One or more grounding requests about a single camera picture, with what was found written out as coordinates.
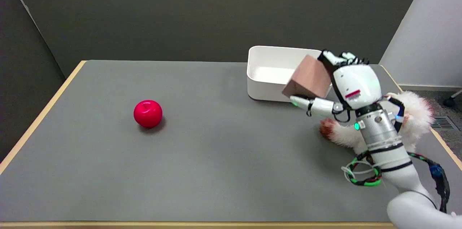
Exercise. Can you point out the black chair caster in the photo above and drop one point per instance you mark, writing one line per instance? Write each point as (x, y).
(449, 101)

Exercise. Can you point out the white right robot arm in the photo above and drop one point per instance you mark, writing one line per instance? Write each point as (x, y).
(393, 156)

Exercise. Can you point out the wooden cube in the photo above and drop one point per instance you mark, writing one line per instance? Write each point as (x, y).
(310, 77)

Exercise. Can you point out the red apple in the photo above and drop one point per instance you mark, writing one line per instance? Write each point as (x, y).
(148, 113)

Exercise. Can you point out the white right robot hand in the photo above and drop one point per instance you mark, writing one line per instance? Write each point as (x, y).
(355, 82)

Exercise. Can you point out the white fluffy plush toy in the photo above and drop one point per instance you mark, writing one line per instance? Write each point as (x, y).
(415, 117)

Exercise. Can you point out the floor vent grille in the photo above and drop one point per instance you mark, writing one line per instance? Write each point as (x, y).
(442, 123)

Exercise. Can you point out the white plastic box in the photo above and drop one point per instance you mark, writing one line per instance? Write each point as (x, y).
(269, 73)

